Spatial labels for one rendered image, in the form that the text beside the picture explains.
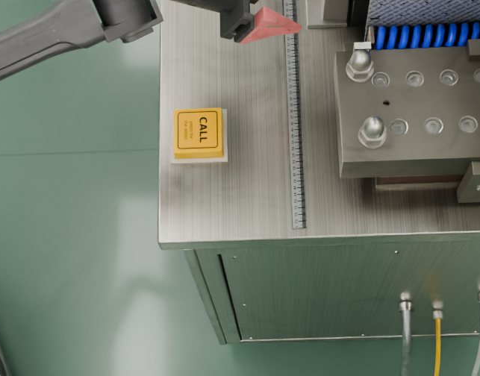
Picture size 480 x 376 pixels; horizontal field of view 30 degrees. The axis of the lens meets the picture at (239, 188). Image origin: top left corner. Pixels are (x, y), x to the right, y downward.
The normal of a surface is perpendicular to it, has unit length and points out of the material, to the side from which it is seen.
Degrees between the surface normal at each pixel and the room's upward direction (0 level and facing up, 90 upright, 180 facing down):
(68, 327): 0
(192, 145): 0
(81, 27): 42
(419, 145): 0
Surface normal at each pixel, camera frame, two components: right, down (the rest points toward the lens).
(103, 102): -0.05, -0.34
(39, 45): 0.32, 0.28
